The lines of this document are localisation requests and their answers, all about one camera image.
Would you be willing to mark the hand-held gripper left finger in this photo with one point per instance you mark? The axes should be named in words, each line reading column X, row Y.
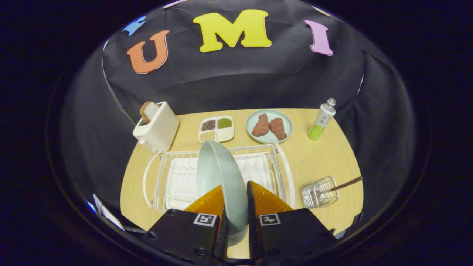
column 184, row 236

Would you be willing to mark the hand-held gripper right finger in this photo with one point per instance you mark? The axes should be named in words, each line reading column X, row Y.
column 292, row 236

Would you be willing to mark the pale green plate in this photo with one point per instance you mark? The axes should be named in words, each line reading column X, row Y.
column 221, row 173

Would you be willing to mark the light green meat plate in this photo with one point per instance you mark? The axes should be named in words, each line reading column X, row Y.
column 251, row 122

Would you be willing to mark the white drip tray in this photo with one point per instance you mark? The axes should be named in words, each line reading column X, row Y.
column 181, row 181

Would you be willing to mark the brown meat piece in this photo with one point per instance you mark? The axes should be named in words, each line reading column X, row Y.
column 261, row 126
column 278, row 128

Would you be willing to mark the white divided grain tray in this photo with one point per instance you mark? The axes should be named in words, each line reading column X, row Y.
column 225, row 135

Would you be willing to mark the cream white toaster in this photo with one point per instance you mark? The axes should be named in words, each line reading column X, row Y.
column 159, row 129

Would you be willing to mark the green drink bottle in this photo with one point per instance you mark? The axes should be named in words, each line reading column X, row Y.
column 321, row 122

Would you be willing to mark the brown bread slice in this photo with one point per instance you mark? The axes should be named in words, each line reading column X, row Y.
column 146, row 111

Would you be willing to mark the black backdrop cloth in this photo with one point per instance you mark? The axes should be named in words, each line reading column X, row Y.
column 221, row 81

